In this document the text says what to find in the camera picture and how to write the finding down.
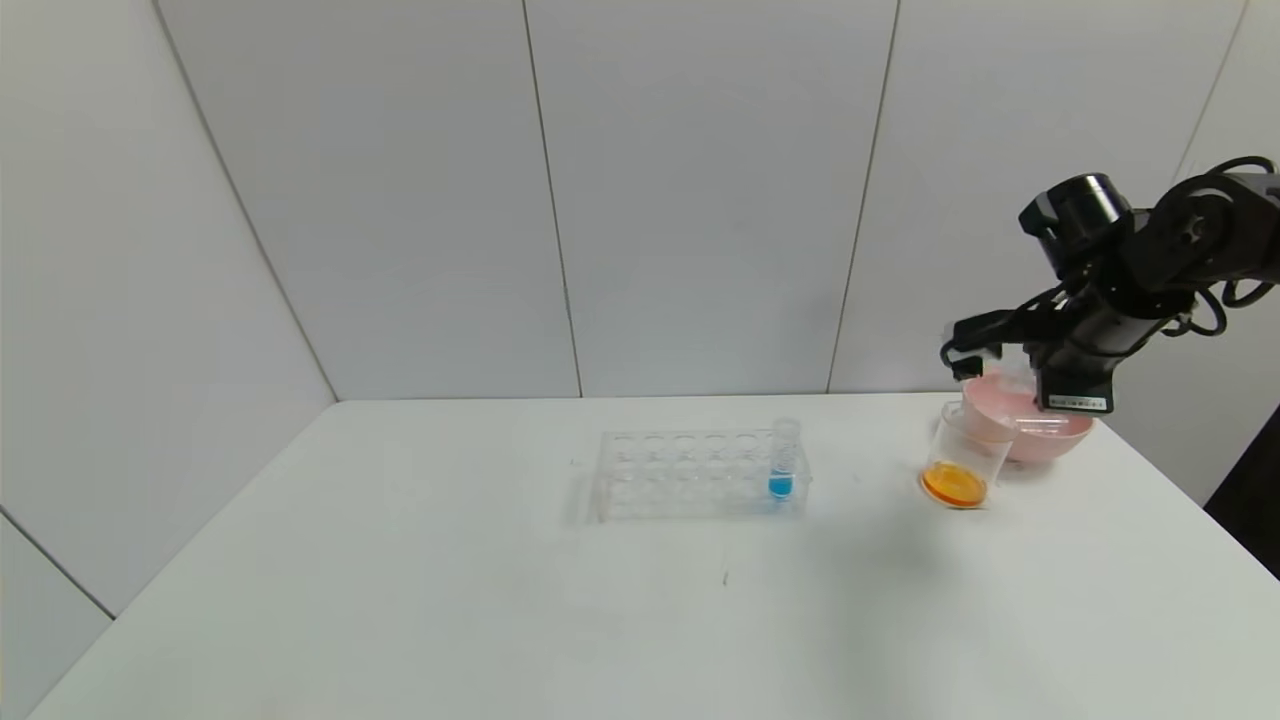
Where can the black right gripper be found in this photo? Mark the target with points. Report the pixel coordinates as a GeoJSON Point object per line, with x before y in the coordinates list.
{"type": "Point", "coordinates": [1076, 396]}

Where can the test tube with yellow pigment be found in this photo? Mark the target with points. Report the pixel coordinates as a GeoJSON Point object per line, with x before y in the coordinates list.
{"type": "Point", "coordinates": [1012, 375]}

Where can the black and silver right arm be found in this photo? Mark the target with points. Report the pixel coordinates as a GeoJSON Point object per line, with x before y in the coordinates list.
{"type": "Point", "coordinates": [1190, 235]}

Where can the clear glass beaker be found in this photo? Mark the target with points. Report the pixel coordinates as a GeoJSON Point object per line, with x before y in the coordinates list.
{"type": "Point", "coordinates": [955, 485]}

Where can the test tube with blue pigment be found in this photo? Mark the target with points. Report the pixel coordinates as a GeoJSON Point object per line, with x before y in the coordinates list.
{"type": "Point", "coordinates": [781, 486]}

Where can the clear plastic test tube rack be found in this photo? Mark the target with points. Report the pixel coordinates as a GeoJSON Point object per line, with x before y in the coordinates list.
{"type": "Point", "coordinates": [680, 490]}

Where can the pink bowl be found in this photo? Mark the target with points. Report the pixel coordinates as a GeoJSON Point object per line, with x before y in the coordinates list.
{"type": "Point", "coordinates": [1045, 442]}

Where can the black furniture frame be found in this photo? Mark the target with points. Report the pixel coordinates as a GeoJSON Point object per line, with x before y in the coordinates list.
{"type": "Point", "coordinates": [1260, 500]}

